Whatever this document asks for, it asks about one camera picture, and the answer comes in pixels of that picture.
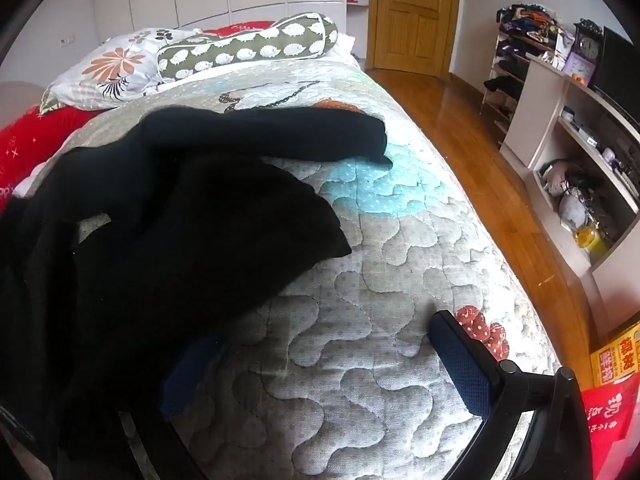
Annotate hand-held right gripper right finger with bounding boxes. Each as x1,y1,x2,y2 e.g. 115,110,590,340
428,309,596,480

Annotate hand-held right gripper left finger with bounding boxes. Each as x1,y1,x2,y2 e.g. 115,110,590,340
117,336,216,480

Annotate black pants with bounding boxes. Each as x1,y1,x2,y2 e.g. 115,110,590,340
0,105,393,480

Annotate grey quilted bedspread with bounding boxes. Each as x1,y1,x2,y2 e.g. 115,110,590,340
10,57,563,480

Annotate red plastic bag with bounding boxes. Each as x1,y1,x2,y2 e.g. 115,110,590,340
580,375,640,480

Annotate yellow cardboard box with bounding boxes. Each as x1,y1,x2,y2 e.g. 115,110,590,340
590,322,640,391

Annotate yellow bottle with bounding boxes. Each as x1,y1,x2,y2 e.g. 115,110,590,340
575,227,608,262

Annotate pink bag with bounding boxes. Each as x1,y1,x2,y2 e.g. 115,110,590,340
540,160,576,196

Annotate white shelf unit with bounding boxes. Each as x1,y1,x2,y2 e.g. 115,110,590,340
500,55,640,341

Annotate white shoe rack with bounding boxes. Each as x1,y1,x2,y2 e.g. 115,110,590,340
480,25,556,148

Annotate red blanket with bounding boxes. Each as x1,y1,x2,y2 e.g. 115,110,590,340
0,21,277,213

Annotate purple square clock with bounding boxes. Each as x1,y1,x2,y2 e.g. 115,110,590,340
564,55,596,86

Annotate white floral pillow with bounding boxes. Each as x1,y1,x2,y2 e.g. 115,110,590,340
39,27,211,113

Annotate black television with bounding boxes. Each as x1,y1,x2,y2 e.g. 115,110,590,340
592,25,640,126

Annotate black ornate table clock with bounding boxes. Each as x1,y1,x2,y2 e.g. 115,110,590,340
572,19,603,68

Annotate green bolster pillow white print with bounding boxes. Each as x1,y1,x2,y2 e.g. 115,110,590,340
156,11,339,82

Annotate pile of clothes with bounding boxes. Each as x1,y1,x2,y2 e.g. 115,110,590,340
497,4,568,42

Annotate wooden door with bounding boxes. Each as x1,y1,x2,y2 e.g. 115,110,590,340
367,0,463,78

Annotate white corner shelf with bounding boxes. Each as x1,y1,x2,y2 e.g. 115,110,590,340
345,0,371,61

